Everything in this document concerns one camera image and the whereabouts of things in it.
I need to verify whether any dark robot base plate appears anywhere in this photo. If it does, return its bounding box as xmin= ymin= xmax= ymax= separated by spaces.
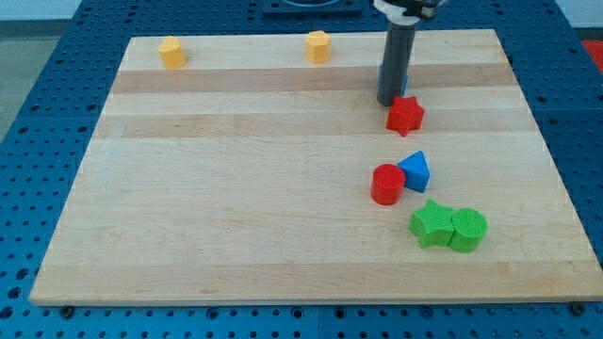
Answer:
xmin=260 ymin=0 xmax=363 ymax=17

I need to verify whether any yellow pentagon block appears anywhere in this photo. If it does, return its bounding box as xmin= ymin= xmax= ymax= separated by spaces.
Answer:
xmin=157 ymin=36 xmax=187 ymax=70

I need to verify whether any red cylinder block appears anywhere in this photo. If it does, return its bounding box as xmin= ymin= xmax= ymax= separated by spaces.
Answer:
xmin=370 ymin=164 xmax=406 ymax=205

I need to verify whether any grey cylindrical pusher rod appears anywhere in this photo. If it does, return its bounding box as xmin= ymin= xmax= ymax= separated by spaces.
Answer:
xmin=377 ymin=23 xmax=416 ymax=106

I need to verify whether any yellow hexagon block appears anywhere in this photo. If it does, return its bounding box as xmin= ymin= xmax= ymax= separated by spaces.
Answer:
xmin=305 ymin=30 xmax=331 ymax=64

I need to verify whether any green cylinder block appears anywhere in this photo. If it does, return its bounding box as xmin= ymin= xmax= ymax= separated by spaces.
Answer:
xmin=448 ymin=208 xmax=488 ymax=253

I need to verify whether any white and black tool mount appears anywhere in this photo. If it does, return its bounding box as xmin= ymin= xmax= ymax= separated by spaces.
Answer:
xmin=373 ymin=0 xmax=447 ymax=24

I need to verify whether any red star block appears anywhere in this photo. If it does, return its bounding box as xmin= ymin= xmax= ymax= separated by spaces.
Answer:
xmin=386 ymin=96 xmax=425 ymax=137

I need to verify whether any blue triangle block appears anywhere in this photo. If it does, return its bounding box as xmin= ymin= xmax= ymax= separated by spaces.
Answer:
xmin=397 ymin=151 xmax=431 ymax=193

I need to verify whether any green star block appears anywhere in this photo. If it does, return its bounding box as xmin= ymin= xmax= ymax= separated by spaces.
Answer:
xmin=409 ymin=199 xmax=455 ymax=249

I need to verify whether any blue cube block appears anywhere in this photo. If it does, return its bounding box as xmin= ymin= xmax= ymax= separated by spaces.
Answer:
xmin=377 ymin=64 xmax=409 ymax=97

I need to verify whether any wooden board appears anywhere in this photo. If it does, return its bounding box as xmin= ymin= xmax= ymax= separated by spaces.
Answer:
xmin=30 ymin=29 xmax=602 ymax=306

